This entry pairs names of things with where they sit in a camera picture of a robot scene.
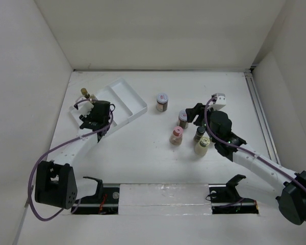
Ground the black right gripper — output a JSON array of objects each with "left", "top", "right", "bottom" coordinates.
[{"left": 186, "top": 103, "right": 220, "bottom": 143}]

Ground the yellow label bottle gold cap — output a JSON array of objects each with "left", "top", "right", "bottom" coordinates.
[{"left": 81, "top": 88, "right": 90, "bottom": 99}]

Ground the white lid jar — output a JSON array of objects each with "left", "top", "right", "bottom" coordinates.
[
  {"left": 156, "top": 93, "right": 169, "bottom": 112},
  {"left": 177, "top": 110, "right": 188, "bottom": 129}
]

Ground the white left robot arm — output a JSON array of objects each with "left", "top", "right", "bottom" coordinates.
[{"left": 34, "top": 101, "right": 114, "bottom": 209}]

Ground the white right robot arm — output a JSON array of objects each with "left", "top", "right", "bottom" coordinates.
[{"left": 185, "top": 99, "right": 306, "bottom": 225}]

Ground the dark cap spice jar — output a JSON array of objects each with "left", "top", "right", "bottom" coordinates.
[{"left": 193, "top": 126, "right": 206, "bottom": 142}]

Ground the pink cap spice bottle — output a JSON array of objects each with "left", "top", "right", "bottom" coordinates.
[{"left": 169, "top": 126, "right": 183, "bottom": 145}]

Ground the white divided organizer tray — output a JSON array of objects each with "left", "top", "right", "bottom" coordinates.
[{"left": 69, "top": 78, "right": 147, "bottom": 136}]

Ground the cream cap sauce bottle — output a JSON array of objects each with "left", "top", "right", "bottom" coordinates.
[{"left": 194, "top": 137, "right": 210, "bottom": 156}]

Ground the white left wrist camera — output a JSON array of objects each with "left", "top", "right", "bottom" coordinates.
[{"left": 74, "top": 99, "right": 94, "bottom": 117}]

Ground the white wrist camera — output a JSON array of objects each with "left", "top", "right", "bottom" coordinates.
[
  {"left": 211, "top": 93, "right": 226, "bottom": 111},
  {"left": 74, "top": 99, "right": 94, "bottom": 117}
]

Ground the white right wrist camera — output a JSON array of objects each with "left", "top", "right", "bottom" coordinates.
[{"left": 211, "top": 93, "right": 226, "bottom": 111}]

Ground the aluminium rail right side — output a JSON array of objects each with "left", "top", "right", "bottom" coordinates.
[{"left": 244, "top": 69, "right": 281, "bottom": 165}]

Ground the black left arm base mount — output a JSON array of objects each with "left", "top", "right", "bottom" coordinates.
[{"left": 70, "top": 177, "right": 120, "bottom": 215}]

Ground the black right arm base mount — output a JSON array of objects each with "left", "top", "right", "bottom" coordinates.
[{"left": 205, "top": 175, "right": 259, "bottom": 214}]

